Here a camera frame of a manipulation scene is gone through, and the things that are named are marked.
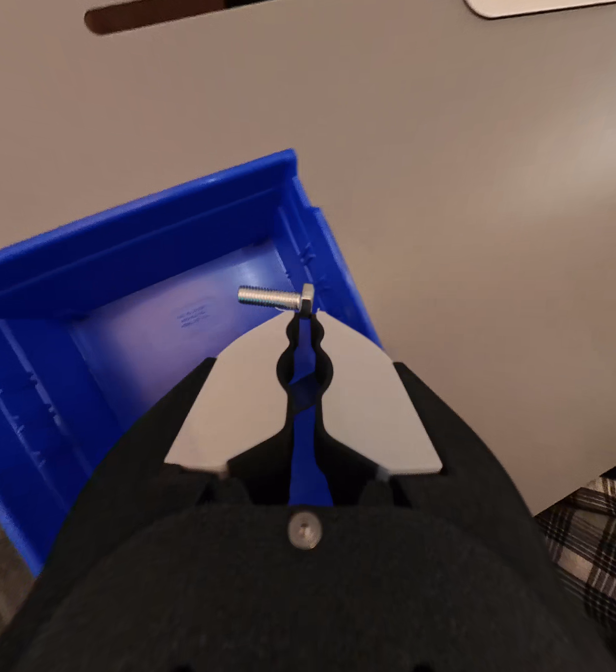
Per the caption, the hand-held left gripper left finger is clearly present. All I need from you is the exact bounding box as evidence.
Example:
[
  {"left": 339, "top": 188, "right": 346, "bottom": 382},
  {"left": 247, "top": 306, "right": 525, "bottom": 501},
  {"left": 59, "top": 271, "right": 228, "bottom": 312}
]
[{"left": 164, "top": 311, "right": 294, "bottom": 473}]

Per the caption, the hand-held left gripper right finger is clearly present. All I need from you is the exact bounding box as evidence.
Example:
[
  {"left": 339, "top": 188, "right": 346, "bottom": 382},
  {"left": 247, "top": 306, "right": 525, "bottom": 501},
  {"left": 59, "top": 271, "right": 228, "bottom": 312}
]
[{"left": 313, "top": 311, "right": 443, "bottom": 477}]

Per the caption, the steel hex bolt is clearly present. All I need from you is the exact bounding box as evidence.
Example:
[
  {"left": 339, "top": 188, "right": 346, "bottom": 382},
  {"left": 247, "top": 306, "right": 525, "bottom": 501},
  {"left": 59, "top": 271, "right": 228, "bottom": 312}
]
[{"left": 237, "top": 283, "right": 316, "bottom": 316}]

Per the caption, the blue plastic bin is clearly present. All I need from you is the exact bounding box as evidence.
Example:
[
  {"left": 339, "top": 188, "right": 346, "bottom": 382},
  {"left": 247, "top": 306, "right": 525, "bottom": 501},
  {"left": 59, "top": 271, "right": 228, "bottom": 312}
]
[{"left": 0, "top": 148, "right": 384, "bottom": 578}]

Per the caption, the person's plaid shirt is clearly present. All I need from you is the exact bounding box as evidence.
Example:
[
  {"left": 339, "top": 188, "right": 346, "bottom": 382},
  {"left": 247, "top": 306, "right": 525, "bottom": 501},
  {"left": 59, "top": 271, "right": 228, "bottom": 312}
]
[{"left": 534, "top": 475, "right": 616, "bottom": 654}]

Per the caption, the instruction sheet on white stand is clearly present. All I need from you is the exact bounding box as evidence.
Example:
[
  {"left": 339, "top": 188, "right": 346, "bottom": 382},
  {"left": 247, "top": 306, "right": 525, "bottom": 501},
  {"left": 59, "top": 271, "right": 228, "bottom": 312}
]
[{"left": 462, "top": 0, "right": 616, "bottom": 21}]

